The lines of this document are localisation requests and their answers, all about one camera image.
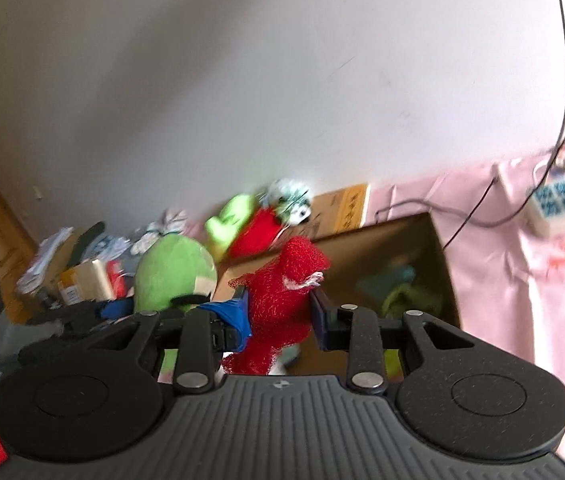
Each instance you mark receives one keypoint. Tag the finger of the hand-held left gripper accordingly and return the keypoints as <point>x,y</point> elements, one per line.
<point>117,309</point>

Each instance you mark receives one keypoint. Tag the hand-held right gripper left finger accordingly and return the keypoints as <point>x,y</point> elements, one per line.
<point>232,320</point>

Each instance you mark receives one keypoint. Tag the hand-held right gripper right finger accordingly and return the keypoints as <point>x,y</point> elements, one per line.
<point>325,320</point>

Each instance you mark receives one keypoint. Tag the red fuzzy plush toy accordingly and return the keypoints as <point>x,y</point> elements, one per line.
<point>282,290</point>

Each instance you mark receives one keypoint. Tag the large green plush toy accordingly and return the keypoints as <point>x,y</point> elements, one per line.
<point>172,275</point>

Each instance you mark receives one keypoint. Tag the brown cardboard box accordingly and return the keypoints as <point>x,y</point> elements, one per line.
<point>362,250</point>

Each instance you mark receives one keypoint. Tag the dark green soft cloth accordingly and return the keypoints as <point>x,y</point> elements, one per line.
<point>412,302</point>

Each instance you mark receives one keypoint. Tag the yellow cardboard packet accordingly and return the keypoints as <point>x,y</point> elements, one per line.
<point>85,282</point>

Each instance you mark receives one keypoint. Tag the pile of white plastic bags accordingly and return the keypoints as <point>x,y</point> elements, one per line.
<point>45,260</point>

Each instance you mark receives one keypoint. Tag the teal plush toy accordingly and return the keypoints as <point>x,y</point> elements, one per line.
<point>387,280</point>

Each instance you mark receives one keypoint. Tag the black curved object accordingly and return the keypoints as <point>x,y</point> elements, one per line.
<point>90,240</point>

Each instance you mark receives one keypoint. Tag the neon green plush toy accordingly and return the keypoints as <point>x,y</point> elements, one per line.
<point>227,225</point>

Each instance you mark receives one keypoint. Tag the flat cardboard box yellow label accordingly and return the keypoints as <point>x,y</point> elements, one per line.
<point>340,210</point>

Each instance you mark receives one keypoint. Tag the white panda plush toy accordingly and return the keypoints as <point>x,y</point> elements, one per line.
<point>290,200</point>

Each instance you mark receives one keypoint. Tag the pink bed sheet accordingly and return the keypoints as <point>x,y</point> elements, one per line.
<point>512,285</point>

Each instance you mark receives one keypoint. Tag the white power strip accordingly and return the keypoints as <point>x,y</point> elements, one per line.
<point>557,205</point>

